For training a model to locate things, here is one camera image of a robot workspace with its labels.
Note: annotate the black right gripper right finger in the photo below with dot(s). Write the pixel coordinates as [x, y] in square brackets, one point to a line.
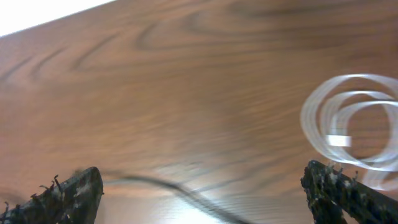
[331, 193]

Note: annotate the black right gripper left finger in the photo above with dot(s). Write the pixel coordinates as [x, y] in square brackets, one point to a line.
[74, 201]

